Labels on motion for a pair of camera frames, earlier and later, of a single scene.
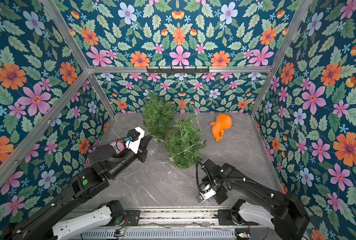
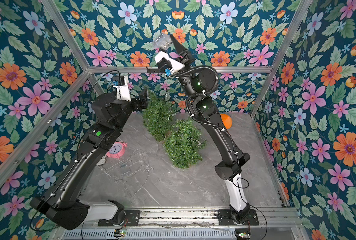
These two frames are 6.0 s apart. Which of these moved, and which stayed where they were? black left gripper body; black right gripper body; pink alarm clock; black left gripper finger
Moved: black left gripper body; black right gripper body; black left gripper finger
Stayed: pink alarm clock
